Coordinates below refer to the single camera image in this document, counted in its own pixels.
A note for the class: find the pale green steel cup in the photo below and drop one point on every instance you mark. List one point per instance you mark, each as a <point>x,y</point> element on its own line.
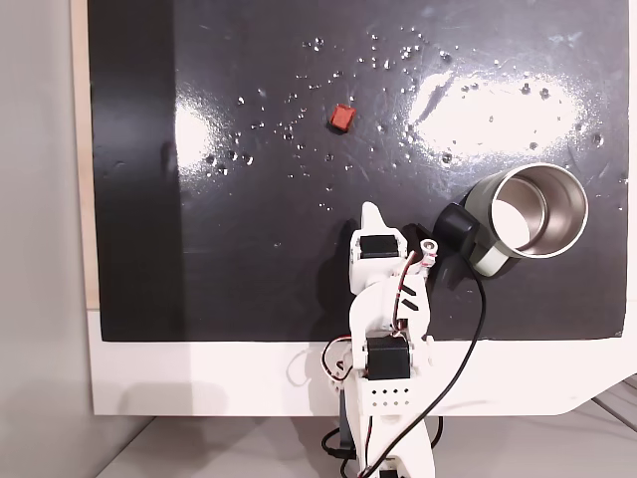
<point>537,209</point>

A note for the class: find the black oval camera box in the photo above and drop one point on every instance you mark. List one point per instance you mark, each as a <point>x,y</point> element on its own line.
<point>454,226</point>

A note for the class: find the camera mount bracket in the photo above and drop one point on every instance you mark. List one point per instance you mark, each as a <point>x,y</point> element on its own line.
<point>428,249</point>

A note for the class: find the black glossy mat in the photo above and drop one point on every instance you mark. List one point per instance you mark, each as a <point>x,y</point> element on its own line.
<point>224,249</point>

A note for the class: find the red cube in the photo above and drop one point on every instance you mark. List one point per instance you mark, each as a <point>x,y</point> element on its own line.
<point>342,118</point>

